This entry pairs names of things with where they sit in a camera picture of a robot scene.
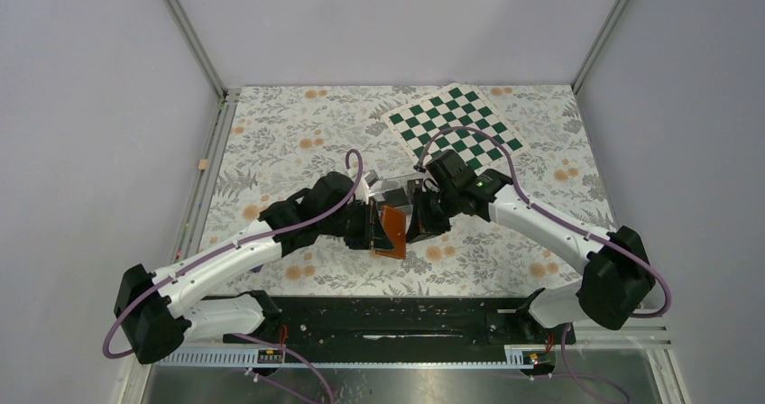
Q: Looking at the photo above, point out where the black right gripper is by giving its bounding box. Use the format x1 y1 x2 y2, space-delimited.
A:
406 186 462 243

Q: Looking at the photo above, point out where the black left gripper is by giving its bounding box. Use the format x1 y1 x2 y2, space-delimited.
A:
321 198 395 252

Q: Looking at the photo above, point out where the brown leather card holder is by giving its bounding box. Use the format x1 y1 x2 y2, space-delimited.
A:
373 206 407 260

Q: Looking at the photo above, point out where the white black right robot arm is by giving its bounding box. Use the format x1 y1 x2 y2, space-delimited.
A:
406 151 656 343

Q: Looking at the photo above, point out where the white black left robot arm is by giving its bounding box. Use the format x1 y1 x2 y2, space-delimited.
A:
102 171 380 364

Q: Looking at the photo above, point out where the clear acrylic card box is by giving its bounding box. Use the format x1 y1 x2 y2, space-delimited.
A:
361 170 439 215

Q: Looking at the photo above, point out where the green white checkered mat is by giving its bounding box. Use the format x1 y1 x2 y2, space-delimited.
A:
382 83 527 171

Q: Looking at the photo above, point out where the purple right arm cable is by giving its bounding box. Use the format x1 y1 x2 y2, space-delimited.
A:
415 126 674 319

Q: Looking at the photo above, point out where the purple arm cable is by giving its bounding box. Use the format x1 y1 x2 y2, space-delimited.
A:
102 147 364 360
415 126 674 319

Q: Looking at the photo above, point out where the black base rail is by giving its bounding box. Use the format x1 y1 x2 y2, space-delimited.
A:
252 291 576 363

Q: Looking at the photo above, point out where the white slotted cable duct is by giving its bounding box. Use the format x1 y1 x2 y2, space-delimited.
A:
161 344 542 370

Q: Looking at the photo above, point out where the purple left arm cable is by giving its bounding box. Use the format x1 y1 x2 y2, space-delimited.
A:
102 147 364 360

